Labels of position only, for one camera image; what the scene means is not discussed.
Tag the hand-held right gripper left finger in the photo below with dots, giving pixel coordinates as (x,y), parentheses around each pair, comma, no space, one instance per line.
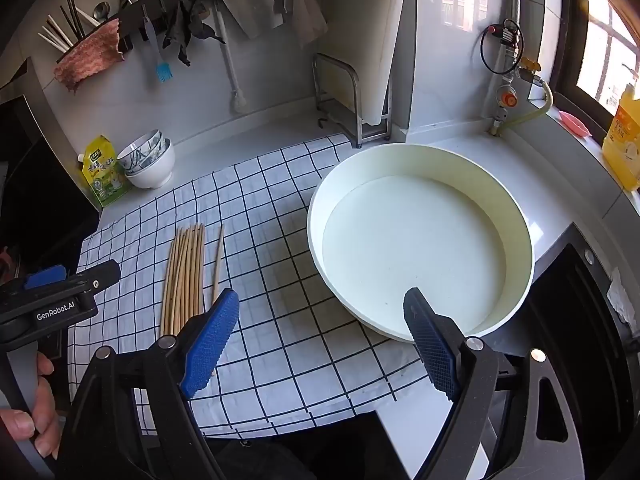
(210,340)

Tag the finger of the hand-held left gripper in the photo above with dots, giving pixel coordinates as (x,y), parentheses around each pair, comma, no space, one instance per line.
(45,277)
(100,275)

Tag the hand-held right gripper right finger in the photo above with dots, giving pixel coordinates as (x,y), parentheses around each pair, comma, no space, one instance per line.
(432,345)

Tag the pile of bamboo chopsticks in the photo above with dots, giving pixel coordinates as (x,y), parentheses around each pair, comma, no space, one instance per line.
(185,280)

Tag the single bamboo chopstick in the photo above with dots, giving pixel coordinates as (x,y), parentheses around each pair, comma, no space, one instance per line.
(218,265)

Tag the white round basin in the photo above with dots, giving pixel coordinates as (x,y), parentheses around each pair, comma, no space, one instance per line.
(415,240)

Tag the person's left hand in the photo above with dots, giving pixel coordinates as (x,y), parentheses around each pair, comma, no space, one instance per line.
(47,420)

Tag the black kitchen appliance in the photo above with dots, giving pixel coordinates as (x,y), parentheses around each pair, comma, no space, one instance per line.
(45,185)

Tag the yellow green detergent pouch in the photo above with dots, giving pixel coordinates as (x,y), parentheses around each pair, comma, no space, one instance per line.
(105,175)

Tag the white checkered cloth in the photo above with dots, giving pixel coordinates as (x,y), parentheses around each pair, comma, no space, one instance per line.
(280,260)

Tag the white ceramic bowl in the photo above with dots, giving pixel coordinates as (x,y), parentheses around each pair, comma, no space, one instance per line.
(152,175)

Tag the blue patterned bowl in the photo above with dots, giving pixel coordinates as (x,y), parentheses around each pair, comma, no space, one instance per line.
(137,152)
(163,147)

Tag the black gas stove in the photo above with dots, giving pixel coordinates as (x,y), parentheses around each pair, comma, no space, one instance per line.
(575,320)

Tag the white crumpled paper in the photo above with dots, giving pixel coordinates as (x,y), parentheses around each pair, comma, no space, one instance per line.
(622,305)

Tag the blue silicone brush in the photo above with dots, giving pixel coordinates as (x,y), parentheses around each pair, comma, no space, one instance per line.
(163,72)

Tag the pink dishcloth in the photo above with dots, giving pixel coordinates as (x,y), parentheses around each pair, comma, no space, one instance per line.
(90,55)

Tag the metal cutting board rack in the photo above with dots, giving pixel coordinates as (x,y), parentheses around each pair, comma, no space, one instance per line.
(356,110)

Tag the black rag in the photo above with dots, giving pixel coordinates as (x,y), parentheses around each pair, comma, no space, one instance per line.
(187,30)

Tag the mixed dark white chopsticks bunch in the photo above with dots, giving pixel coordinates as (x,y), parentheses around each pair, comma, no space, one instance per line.
(75,15)

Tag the pink soap dish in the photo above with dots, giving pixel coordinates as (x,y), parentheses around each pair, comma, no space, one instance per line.
(575,124)

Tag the metal spoon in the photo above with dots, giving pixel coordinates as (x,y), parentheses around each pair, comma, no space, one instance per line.
(101,10)

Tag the yellow oil bottle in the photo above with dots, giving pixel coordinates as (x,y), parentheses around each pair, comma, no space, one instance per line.
(622,150)

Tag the grey white towel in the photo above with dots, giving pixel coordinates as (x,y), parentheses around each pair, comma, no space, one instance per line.
(250,10)

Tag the white cutting board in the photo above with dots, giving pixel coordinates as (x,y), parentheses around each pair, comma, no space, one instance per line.
(360,20)

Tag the beige cloth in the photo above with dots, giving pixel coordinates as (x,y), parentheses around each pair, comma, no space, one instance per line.
(302,10)

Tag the window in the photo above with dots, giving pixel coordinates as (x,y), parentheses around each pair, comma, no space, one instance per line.
(605,45)

